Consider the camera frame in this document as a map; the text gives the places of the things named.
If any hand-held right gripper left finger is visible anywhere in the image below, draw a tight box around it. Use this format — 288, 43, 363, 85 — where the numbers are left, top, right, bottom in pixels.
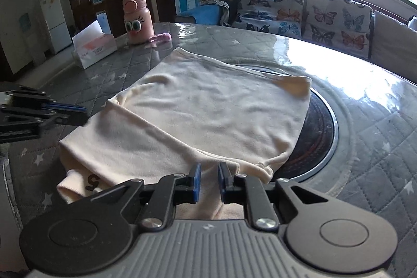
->
67, 163, 202, 231

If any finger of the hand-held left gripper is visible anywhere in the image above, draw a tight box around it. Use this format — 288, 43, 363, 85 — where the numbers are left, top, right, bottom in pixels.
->
0, 113, 89, 144
0, 83, 88, 113

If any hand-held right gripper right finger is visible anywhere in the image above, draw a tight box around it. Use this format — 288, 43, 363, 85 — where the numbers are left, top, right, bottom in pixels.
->
218, 162, 337, 231

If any beige garment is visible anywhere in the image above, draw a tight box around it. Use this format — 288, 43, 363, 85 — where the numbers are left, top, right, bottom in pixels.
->
57, 48, 312, 220

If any white tissue box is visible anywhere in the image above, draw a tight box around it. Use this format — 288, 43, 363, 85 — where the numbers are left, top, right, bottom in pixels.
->
72, 20, 117, 69

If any white refrigerator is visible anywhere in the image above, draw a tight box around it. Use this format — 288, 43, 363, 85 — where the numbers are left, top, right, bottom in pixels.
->
40, 0, 73, 54

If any round built-in hotplate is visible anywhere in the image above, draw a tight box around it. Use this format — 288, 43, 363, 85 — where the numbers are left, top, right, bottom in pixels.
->
228, 63, 339, 182

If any pink cartoon water bottle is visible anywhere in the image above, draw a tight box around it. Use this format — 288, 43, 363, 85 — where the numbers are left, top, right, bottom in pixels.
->
122, 0, 154, 45

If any blue blanket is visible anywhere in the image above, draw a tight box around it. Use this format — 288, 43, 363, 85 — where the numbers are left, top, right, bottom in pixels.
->
176, 0, 230, 26

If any wide butterfly print cushion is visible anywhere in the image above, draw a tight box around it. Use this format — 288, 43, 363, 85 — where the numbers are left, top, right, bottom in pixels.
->
235, 0, 305, 39

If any plain beige cushion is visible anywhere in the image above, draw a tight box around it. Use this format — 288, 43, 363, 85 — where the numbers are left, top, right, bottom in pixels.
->
371, 10, 417, 83

